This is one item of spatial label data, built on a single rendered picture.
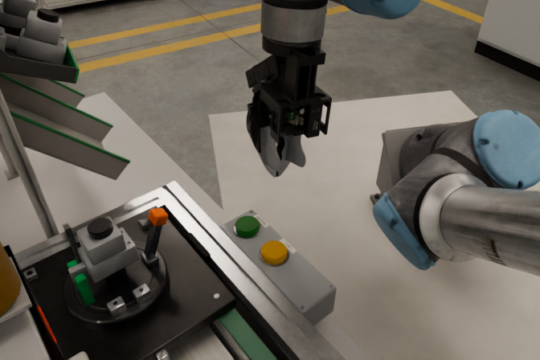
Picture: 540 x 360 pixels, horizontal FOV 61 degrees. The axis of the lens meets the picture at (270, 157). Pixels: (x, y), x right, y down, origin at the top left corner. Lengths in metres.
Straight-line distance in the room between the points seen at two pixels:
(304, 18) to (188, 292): 0.40
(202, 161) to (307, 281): 1.83
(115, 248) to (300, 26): 0.36
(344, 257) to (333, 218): 0.10
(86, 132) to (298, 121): 0.48
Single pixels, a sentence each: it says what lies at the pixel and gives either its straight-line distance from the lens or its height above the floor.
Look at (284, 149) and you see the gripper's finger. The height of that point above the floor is 1.13.
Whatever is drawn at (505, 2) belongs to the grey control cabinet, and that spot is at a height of 0.43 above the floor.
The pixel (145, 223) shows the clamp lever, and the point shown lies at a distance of 0.65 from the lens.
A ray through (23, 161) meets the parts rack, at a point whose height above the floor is 1.10.
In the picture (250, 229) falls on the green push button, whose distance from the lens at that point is 0.75.
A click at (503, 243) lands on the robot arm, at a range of 0.53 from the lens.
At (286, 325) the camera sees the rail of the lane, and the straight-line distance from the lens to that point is 0.66.
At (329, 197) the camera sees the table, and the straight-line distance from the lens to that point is 0.97.
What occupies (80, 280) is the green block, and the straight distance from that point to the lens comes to 0.64.
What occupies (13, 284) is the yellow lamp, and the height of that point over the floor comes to 1.27.
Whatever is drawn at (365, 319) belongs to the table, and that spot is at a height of 0.86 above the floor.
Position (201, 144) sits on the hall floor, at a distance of 2.60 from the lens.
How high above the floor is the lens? 1.52
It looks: 38 degrees down
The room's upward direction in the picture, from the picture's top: straight up
